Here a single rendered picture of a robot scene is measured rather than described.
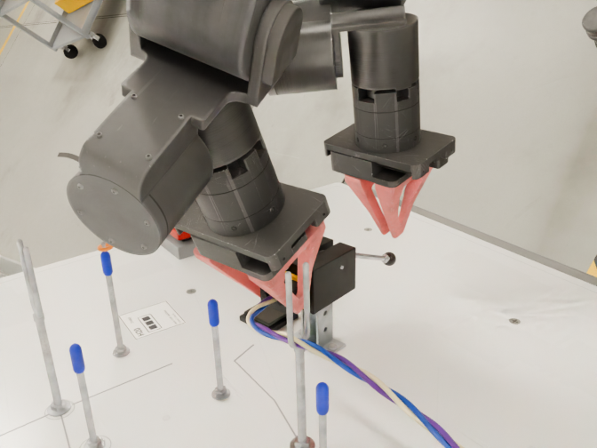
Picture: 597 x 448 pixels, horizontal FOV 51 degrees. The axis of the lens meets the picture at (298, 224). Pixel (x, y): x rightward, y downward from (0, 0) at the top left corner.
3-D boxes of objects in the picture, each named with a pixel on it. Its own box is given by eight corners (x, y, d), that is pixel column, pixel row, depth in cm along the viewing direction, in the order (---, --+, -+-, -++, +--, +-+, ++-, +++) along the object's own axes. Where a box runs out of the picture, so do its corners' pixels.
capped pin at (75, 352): (84, 440, 45) (64, 340, 41) (107, 436, 45) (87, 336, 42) (83, 455, 43) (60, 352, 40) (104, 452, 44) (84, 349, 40)
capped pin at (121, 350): (133, 348, 55) (115, 239, 51) (123, 358, 54) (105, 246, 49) (119, 346, 56) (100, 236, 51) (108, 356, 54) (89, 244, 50)
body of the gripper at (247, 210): (279, 279, 40) (242, 191, 35) (177, 238, 46) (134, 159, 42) (335, 215, 43) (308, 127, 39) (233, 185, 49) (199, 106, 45)
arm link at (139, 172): (309, -7, 32) (163, -65, 33) (199, 122, 25) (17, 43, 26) (277, 156, 41) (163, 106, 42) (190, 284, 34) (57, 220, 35)
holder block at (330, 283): (355, 288, 54) (356, 246, 52) (314, 315, 50) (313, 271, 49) (318, 274, 56) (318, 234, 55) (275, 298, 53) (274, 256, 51)
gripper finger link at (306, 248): (298, 350, 46) (258, 262, 40) (230, 317, 50) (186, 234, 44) (348, 286, 49) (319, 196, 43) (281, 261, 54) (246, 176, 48)
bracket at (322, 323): (346, 346, 55) (346, 296, 53) (328, 358, 53) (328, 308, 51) (306, 327, 58) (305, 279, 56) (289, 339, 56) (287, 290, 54)
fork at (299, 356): (302, 432, 45) (297, 257, 39) (321, 444, 44) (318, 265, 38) (283, 447, 44) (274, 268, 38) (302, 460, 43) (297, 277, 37)
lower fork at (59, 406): (43, 406, 48) (4, 242, 43) (67, 397, 49) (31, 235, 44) (51, 420, 47) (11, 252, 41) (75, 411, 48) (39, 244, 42)
